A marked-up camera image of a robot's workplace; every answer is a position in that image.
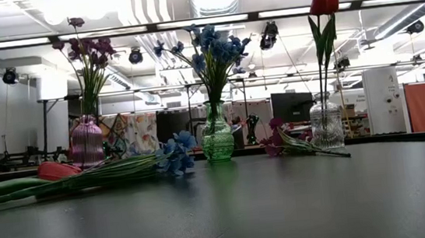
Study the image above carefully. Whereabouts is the green glass vase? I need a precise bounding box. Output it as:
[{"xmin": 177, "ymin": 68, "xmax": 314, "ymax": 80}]
[{"xmin": 197, "ymin": 98, "xmax": 237, "ymax": 165}]

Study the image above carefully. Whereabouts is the grey partition panel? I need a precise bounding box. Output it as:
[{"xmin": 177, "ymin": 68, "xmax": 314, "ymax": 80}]
[{"xmin": 230, "ymin": 100, "xmax": 278, "ymax": 149}]

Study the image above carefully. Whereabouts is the black background table frame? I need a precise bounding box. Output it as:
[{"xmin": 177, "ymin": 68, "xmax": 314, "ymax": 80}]
[{"xmin": 37, "ymin": 91, "xmax": 104, "ymax": 162}]

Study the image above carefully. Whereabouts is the brown cardboard box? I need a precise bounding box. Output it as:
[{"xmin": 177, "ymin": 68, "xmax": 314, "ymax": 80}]
[{"xmin": 342, "ymin": 103, "xmax": 359, "ymax": 120}]

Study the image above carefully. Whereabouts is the blue artificial flower bunch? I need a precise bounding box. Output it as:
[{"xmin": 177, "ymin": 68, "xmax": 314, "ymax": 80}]
[
  {"xmin": 0, "ymin": 128, "xmax": 203, "ymax": 209},
  {"xmin": 150, "ymin": 18, "xmax": 258, "ymax": 112}
]

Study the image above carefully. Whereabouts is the black overhead light bar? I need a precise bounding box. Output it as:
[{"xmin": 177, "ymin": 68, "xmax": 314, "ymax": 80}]
[{"xmin": 0, "ymin": 0, "xmax": 425, "ymax": 50}]

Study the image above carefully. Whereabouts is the clear glass vase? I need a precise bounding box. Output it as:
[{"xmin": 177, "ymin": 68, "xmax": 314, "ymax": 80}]
[{"xmin": 306, "ymin": 89, "xmax": 346, "ymax": 152}]

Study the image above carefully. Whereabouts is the black partition panel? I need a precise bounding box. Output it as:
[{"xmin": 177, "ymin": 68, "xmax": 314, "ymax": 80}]
[{"xmin": 155, "ymin": 107, "xmax": 204, "ymax": 156}]

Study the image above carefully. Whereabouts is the purple artificial flower bunch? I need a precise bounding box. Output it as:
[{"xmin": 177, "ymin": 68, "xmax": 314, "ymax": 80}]
[
  {"xmin": 255, "ymin": 110, "xmax": 353, "ymax": 166},
  {"xmin": 48, "ymin": 13, "xmax": 124, "ymax": 121}
]

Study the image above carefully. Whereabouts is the floral patterned cloth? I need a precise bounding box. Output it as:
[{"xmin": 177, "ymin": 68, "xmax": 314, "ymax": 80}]
[{"xmin": 125, "ymin": 111, "xmax": 161, "ymax": 159}]

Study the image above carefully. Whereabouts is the white cabinet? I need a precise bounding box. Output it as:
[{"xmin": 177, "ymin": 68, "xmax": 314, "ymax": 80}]
[{"xmin": 361, "ymin": 65, "xmax": 413, "ymax": 137}]

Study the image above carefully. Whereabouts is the purple glass vase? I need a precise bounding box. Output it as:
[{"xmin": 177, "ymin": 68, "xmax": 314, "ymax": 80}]
[{"xmin": 67, "ymin": 113, "xmax": 107, "ymax": 173}]

